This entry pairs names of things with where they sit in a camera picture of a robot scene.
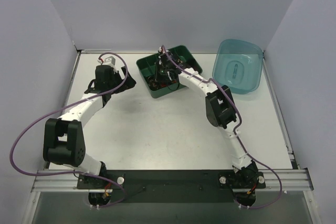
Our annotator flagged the black gold floral tie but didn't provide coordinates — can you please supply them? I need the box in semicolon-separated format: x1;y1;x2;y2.
146;76;160;91

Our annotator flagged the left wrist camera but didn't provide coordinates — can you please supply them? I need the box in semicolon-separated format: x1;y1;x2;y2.
100;56;116;67

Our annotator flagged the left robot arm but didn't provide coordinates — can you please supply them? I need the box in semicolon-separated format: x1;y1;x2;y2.
43;63;136;177

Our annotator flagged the translucent blue plastic tub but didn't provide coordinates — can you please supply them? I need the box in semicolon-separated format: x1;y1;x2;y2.
212;39;264;94

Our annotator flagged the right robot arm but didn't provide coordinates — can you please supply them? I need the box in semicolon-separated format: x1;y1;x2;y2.
156;49;259;185

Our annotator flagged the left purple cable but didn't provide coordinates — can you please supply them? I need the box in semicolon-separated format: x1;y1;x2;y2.
9;52;130;208

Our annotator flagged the green compartment tray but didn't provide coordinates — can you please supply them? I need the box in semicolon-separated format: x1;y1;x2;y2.
136;45;203;98

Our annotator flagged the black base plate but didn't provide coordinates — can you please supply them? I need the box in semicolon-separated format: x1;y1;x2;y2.
77;169;266;205

